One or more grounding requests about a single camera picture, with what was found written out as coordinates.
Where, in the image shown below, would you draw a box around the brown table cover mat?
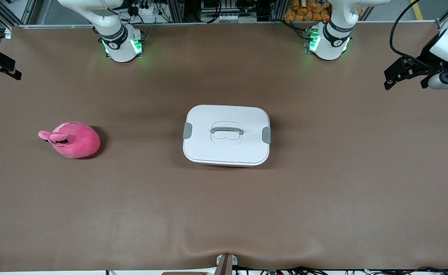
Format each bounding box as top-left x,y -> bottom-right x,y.
0,21 -> 448,272

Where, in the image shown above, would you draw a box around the metal table clamp bracket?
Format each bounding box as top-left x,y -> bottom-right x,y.
216,253 -> 238,275

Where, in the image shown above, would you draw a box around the aluminium frame rail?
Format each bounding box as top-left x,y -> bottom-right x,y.
8,20 -> 438,29

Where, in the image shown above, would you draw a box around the pink plastic box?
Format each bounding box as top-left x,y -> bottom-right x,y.
197,163 -> 263,168

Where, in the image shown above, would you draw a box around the white box lid grey latches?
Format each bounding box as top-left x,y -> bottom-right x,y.
182,105 -> 271,167

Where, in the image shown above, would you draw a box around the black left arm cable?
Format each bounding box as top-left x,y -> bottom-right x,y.
389,0 -> 423,61

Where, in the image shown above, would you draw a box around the pink plush toy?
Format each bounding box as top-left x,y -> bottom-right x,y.
38,121 -> 101,159

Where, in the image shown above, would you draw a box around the black plug cable cluster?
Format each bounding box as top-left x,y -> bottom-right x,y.
127,0 -> 171,23

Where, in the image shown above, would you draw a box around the white long power strip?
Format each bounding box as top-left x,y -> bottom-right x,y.
218,14 -> 247,23

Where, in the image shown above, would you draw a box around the orange snack pile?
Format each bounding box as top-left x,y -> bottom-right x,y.
284,0 -> 331,22

